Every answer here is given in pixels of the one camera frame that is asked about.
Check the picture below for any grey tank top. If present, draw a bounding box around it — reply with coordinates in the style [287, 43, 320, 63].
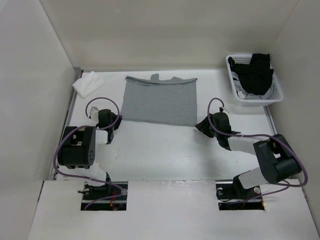
[120, 73, 198, 127]

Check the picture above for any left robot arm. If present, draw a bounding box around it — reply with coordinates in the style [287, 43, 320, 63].
[54, 107, 125, 200]

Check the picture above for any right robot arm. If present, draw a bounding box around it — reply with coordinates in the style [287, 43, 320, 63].
[195, 111, 302, 201]

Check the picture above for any folded white tank top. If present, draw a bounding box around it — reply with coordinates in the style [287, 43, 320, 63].
[72, 71, 105, 99]

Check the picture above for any black tank top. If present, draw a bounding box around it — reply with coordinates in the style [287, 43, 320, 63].
[227, 53, 274, 96]

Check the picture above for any white garment in basket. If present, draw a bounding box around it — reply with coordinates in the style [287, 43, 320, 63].
[231, 71, 274, 100]

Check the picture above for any white plastic laundry basket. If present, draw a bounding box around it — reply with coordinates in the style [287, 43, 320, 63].
[225, 53, 284, 107]

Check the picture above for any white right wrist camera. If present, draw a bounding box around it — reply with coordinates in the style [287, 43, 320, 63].
[219, 107, 229, 114]

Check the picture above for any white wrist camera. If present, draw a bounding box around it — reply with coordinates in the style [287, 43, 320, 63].
[219, 107, 229, 114]
[89, 106, 99, 122]

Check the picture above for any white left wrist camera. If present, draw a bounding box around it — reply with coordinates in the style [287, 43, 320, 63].
[89, 106, 99, 122]

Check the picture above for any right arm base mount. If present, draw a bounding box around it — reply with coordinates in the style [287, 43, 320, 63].
[215, 181, 265, 211]

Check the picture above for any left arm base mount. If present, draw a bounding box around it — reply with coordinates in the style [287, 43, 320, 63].
[78, 182, 128, 212]

